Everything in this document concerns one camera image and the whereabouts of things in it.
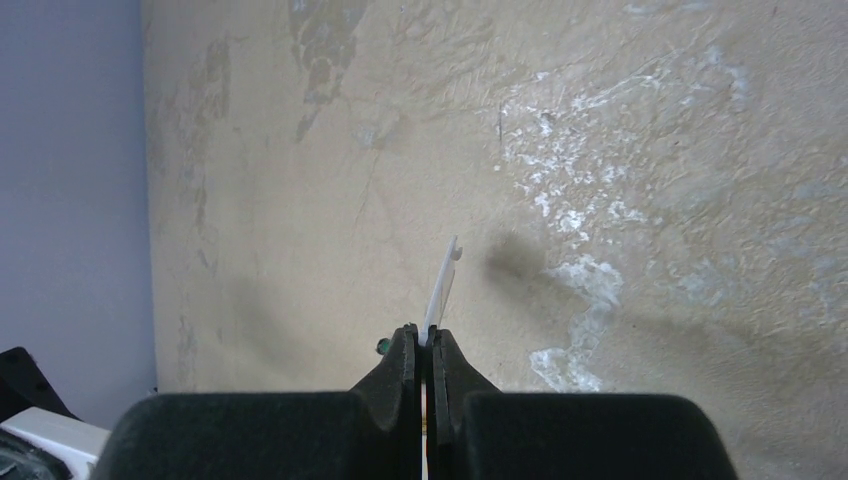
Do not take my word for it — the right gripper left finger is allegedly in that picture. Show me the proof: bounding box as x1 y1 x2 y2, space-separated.
92 325 422 479

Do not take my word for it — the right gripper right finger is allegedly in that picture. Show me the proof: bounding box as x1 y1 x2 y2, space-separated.
425 327 738 479

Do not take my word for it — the white battery cover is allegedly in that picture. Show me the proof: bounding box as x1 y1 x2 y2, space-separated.
418 235 463 479

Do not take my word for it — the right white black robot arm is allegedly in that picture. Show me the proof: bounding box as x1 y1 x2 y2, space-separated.
1 325 737 479

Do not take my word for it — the green handled screwdriver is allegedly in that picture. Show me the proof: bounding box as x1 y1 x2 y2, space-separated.
375 338 391 356

